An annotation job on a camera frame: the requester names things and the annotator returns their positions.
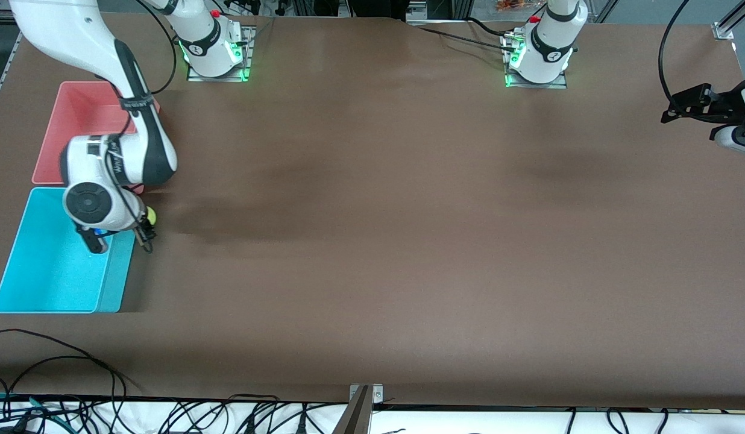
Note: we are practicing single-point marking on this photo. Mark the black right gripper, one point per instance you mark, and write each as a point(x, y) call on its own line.
point(143, 231)

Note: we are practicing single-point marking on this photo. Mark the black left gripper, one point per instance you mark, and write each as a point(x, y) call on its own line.
point(712, 102)

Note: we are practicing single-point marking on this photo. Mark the yellow-green tennis ball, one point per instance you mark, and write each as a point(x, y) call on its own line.
point(151, 215)

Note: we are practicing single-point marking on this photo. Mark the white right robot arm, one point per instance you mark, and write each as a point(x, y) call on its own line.
point(65, 30)

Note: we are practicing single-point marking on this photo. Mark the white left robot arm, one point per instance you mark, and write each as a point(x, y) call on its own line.
point(547, 42)

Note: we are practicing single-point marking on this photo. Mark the blue plastic bin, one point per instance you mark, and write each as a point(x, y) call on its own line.
point(47, 271)

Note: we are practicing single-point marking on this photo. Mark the pink plastic bin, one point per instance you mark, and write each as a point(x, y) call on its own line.
point(77, 114)

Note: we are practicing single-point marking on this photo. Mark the aluminium profile rail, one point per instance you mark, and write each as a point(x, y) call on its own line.
point(723, 31)

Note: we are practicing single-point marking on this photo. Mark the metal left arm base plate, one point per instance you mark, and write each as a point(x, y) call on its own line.
point(562, 83)

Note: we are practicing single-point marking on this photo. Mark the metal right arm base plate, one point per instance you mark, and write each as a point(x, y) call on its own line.
point(247, 54)

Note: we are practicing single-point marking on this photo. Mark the dark camera mount pole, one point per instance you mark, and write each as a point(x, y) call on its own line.
point(355, 419)

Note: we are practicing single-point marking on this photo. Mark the metal bracket plate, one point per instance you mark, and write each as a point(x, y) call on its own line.
point(377, 395)

